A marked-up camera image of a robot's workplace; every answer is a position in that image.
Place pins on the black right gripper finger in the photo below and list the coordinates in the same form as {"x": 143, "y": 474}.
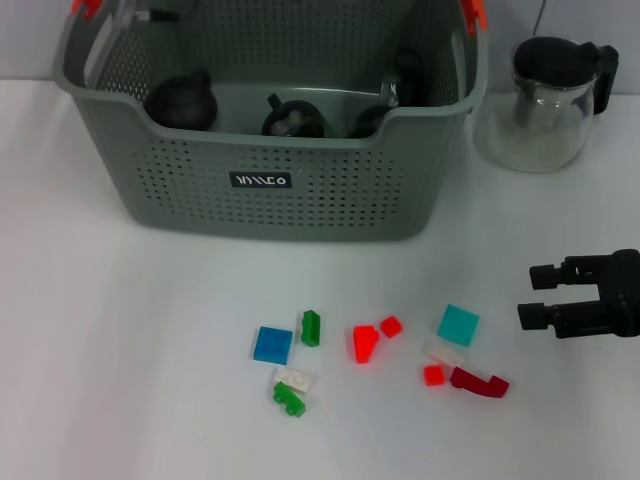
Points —
{"x": 570, "y": 317}
{"x": 570, "y": 272}

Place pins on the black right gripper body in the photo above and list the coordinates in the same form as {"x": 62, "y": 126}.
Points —
{"x": 625, "y": 295}

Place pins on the teal toy plate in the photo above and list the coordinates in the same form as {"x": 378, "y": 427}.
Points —
{"x": 458, "y": 325}

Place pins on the glass teacup with black base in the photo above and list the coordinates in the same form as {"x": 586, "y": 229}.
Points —
{"x": 295, "y": 120}
{"x": 369, "y": 122}
{"x": 402, "y": 80}

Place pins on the grey-green perforated storage bin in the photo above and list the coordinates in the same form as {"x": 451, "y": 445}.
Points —
{"x": 300, "y": 210}

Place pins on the dark red curved toy brick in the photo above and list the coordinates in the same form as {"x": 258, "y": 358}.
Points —
{"x": 475, "y": 382}

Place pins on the white flat toy plate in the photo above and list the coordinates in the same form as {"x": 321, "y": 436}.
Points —
{"x": 442, "y": 352}

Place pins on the glass pitcher with black lid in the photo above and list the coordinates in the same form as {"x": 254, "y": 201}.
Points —
{"x": 540, "y": 130}

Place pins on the small red toy brick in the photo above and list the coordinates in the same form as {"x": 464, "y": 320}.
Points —
{"x": 391, "y": 326}
{"x": 434, "y": 375}

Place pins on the red wedge toy brick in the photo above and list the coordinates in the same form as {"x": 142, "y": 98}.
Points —
{"x": 365, "y": 342}

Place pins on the green toy brick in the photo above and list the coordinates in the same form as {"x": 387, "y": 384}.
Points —
{"x": 287, "y": 397}
{"x": 310, "y": 327}

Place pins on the white studded toy brick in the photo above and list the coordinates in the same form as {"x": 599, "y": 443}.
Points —
{"x": 297, "y": 378}

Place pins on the blue toy brick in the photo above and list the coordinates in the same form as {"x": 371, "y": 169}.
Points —
{"x": 272, "y": 345}

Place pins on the black clay teapot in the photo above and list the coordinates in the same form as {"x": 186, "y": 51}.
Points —
{"x": 180, "y": 102}

